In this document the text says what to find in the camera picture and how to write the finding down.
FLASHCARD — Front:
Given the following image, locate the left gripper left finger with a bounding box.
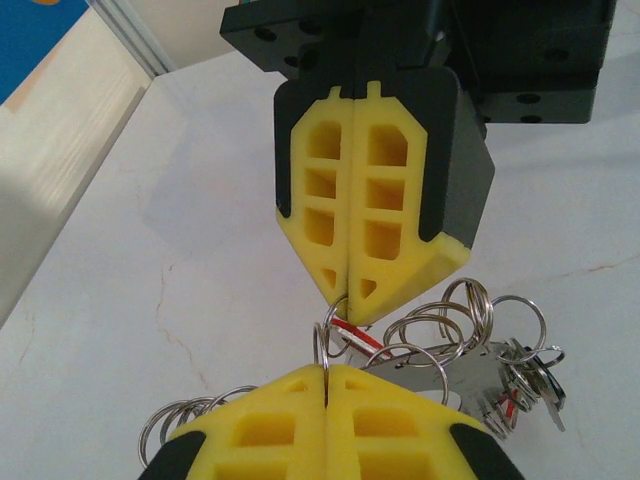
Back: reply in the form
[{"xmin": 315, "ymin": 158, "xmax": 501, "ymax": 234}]
[{"xmin": 142, "ymin": 363, "xmax": 330, "ymax": 480}]

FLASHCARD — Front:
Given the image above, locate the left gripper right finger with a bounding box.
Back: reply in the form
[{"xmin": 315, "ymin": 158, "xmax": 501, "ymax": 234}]
[{"xmin": 326, "ymin": 363, "xmax": 527, "ymax": 480}]

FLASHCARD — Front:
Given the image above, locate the red-tagged key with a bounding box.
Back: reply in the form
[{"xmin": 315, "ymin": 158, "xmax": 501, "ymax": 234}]
[
  {"xmin": 492, "ymin": 388, "xmax": 520, "ymax": 427},
  {"xmin": 327, "ymin": 319, "xmax": 401, "ymax": 370}
]

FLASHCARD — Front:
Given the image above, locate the metal disc with key rings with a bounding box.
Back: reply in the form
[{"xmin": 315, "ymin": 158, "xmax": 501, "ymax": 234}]
[{"xmin": 137, "ymin": 277, "xmax": 569, "ymax": 451}]

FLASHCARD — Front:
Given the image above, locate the black-headed key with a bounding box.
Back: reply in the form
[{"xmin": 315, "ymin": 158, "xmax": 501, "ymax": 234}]
[{"xmin": 519, "ymin": 344, "xmax": 570, "ymax": 434}]

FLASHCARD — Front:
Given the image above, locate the right aluminium frame post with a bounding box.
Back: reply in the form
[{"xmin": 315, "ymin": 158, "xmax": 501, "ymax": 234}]
[{"xmin": 91, "ymin": 0, "xmax": 177, "ymax": 80}]

